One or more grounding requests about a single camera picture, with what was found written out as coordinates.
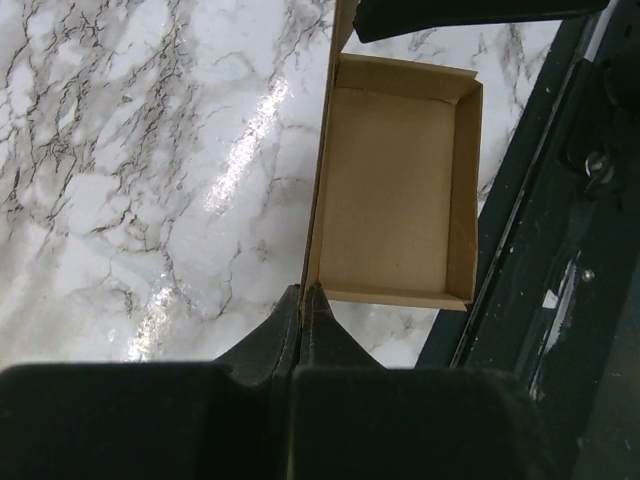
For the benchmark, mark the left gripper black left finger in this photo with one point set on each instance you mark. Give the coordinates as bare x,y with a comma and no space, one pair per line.
268,348

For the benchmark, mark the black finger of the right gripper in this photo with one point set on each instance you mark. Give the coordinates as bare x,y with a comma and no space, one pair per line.
379,20

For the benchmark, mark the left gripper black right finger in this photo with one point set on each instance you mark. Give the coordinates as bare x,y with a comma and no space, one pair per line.
325,344

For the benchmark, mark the brown cardboard paper box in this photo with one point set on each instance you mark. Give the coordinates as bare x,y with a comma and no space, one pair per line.
394,217

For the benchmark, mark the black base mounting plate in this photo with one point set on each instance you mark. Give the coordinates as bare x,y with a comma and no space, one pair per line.
557,302

